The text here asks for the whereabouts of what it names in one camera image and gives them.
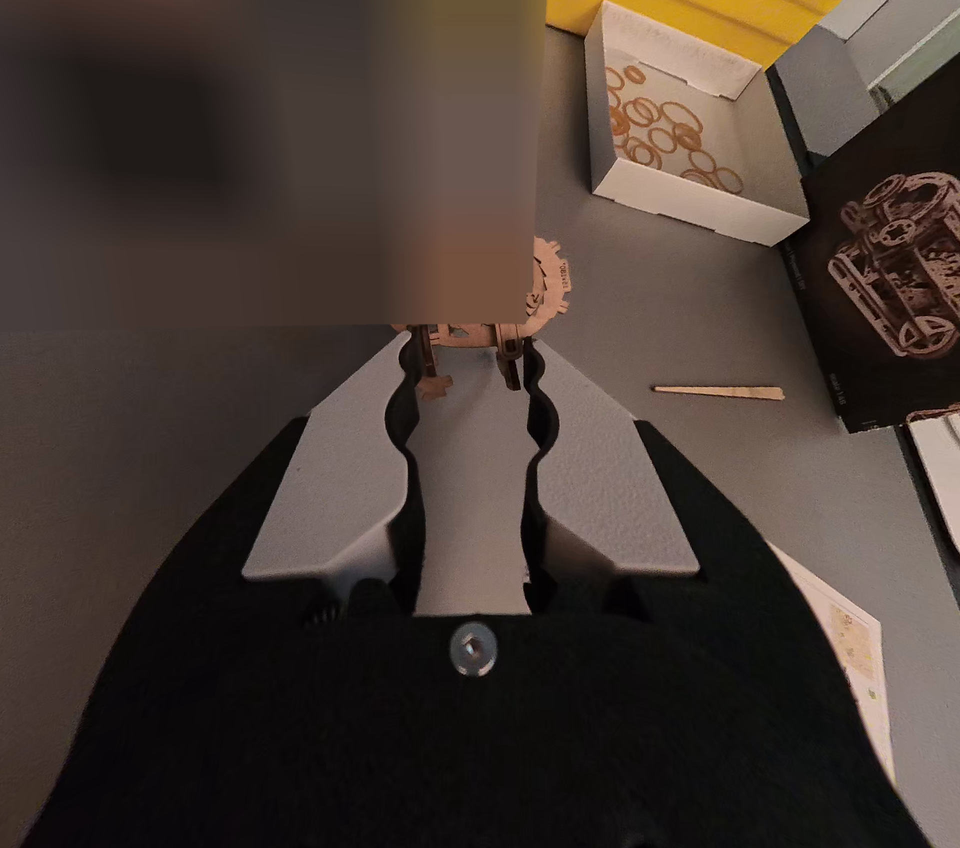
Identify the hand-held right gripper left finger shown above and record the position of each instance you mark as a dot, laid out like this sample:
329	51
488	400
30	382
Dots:
330	495

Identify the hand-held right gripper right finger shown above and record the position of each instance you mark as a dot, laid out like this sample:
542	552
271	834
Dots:
607	495

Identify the wooden model assembly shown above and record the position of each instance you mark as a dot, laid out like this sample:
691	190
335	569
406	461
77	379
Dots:
549	293

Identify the model instruction booklet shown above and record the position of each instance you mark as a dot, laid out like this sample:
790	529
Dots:
847	638

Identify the black model kit box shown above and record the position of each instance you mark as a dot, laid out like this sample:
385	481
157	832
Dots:
885	278

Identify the thin wooden stick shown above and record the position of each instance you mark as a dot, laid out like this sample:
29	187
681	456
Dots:
720	393

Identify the white cardboard tray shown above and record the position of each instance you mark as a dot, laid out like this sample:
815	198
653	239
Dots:
697	203

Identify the white cardboard box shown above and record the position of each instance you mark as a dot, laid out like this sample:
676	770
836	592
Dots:
937	480

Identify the pile of rubber bands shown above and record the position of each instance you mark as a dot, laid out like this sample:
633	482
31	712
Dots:
667	128

